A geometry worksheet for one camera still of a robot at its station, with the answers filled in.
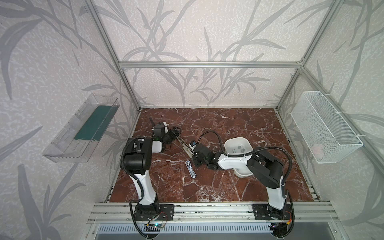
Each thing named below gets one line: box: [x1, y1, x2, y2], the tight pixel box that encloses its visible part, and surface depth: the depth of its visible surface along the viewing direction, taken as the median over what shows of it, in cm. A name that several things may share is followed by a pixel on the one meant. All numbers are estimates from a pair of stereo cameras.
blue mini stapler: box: [185, 160, 197, 179], surface depth 88 cm
